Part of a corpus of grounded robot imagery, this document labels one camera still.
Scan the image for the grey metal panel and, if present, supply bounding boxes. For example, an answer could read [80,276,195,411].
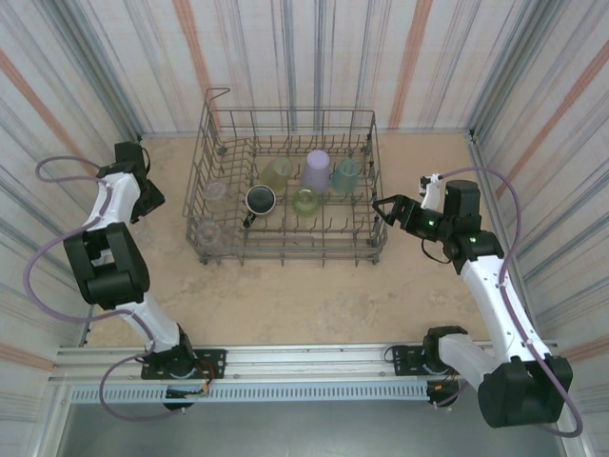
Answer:
[35,380,570,457]

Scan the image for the aluminium mounting rail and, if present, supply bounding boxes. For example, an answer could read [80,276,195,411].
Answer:
[47,340,570,385]

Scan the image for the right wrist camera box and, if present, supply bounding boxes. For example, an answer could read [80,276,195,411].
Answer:
[417,174,444,210]

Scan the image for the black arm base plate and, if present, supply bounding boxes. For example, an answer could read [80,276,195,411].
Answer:
[392,343,479,377]
[141,348,227,381]

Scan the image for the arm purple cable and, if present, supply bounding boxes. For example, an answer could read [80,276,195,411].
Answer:
[435,166,584,438]
[24,155,185,421]

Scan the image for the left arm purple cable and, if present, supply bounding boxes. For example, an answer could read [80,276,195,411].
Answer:
[24,155,185,421]

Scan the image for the bright green translucent cup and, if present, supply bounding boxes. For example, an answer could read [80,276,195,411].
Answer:
[291,188,321,218]

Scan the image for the black mug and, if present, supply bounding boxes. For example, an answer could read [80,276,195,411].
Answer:
[242,184,278,229]

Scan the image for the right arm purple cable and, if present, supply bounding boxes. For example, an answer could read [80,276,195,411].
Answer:
[435,166,584,438]

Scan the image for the white slotted cable duct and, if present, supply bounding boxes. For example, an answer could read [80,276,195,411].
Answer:
[69,383,432,405]

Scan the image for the clear rounded tumbler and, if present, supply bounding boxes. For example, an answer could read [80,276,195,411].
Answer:
[196,218,226,248]

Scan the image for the lilac plastic cup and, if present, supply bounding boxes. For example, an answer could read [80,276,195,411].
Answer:
[300,149,331,194]

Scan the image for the yellow frosted plastic cup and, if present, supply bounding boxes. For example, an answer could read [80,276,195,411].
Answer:
[258,156,294,194]

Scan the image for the teal frosted plastic cup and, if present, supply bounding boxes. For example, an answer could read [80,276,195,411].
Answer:
[330,158,359,194]

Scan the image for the grey wire dish rack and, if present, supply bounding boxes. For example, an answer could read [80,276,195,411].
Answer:
[183,87,389,268]

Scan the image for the aluminium side profile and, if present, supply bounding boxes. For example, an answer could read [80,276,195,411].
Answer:
[78,134,144,348]
[467,127,541,342]

